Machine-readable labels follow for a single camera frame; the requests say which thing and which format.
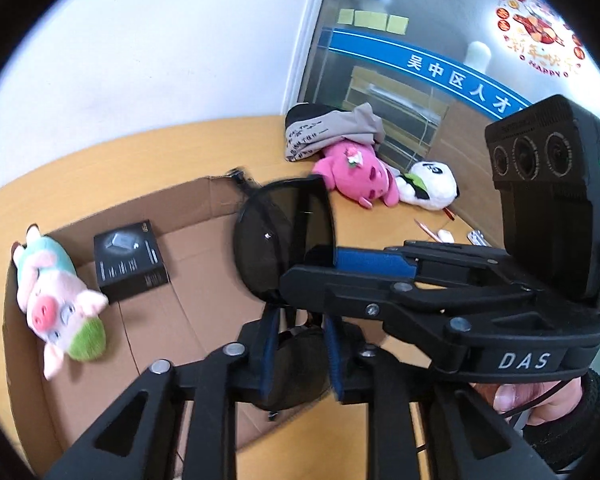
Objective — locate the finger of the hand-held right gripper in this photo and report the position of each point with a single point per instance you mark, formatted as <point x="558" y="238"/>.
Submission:
<point x="330" y="291"/>
<point x="370" y="261"/>

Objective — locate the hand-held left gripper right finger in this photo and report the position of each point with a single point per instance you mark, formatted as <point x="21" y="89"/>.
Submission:
<point x="335" y="360"/>

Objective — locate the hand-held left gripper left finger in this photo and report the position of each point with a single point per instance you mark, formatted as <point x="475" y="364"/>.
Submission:
<point x="266" y="360"/>

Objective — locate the black sunglasses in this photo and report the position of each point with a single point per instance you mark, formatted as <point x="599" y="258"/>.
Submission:
<point x="275" y="235"/>

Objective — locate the large cardboard box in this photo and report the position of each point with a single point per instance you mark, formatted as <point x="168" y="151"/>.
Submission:
<point x="150" y="340"/>

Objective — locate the person's right hand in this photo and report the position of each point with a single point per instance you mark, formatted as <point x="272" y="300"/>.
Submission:
<point x="507" y="400"/>

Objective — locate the pink pencil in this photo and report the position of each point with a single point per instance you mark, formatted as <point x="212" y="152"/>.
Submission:
<point x="424" y="229"/>

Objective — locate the small silver clip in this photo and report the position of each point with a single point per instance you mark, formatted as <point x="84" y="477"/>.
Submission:
<point x="477" y="237"/>

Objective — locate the small white eraser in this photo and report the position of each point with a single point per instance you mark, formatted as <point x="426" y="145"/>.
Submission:
<point x="445" y="235"/>

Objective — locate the magenta plush toy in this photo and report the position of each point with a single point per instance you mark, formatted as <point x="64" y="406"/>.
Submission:
<point x="355" y="175"/>

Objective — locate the red pencil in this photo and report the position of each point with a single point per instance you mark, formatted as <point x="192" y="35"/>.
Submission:
<point x="449" y="214"/>

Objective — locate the panda plush toy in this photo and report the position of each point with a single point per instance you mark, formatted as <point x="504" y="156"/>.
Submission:
<point x="430" y="187"/>

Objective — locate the grey and black printed cloth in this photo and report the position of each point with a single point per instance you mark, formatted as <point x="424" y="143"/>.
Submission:
<point x="325" y="130"/>

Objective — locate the black product box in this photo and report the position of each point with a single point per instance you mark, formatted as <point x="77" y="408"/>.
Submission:
<point x="130" y="265"/>

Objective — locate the red festive window decal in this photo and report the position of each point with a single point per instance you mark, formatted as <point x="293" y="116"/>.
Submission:
<point x="540" y="30"/>

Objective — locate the blue window band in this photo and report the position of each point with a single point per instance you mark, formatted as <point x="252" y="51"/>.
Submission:
<point x="430" y="67"/>

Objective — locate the pink pig plush toy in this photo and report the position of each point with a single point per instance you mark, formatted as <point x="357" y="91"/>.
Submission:
<point x="55" y="300"/>

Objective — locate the yellow sticky note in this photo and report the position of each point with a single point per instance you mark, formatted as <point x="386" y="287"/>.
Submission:
<point x="371" y="19"/>
<point x="398" y="24"/>
<point x="346" y="16"/>

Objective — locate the grey metal window frame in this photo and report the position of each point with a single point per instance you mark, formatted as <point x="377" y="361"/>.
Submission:
<point x="312" y="35"/>

